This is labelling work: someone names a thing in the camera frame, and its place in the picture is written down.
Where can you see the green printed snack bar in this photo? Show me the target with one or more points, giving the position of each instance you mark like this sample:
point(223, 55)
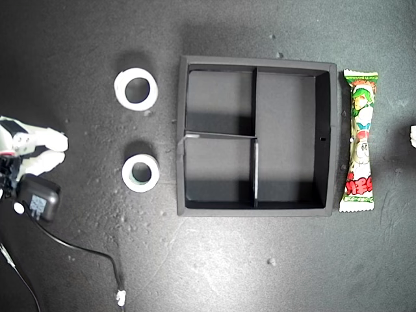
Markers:
point(359, 146)

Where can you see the large white tape roll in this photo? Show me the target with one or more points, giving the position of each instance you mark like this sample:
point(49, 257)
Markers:
point(121, 92)

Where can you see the small white tape roll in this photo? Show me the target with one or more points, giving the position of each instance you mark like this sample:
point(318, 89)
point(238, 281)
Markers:
point(127, 177)

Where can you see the black compartment tray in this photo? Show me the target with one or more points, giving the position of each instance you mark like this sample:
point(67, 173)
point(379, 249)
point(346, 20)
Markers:
point(282, 130)

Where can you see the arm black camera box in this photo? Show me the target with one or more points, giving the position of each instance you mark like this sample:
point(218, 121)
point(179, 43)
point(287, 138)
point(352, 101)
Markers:
point(42, 198)

